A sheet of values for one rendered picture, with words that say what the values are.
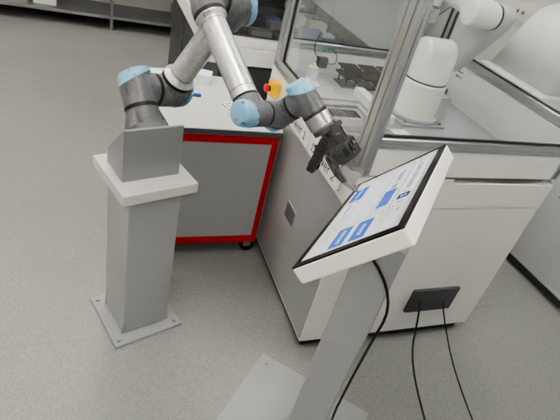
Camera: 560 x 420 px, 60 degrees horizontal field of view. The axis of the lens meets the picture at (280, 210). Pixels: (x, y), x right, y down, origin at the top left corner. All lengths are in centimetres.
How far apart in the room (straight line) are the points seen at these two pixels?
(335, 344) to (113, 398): 92
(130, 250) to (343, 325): 85
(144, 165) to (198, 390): 92
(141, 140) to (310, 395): 102
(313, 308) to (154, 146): 94
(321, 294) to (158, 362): 73
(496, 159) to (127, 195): 135
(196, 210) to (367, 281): 127
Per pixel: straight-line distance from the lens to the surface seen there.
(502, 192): 215
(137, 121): 169
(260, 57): 285
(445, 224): 208
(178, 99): 182
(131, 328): 220
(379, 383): 231
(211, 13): 147
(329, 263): 111
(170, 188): 172
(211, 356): 217
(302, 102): 137
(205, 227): 248
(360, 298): 138
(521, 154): 207
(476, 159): 194
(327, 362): 158
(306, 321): 214
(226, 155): 226
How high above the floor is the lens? 172
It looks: 34 degrees down
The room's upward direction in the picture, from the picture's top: 15 degrees clockwise
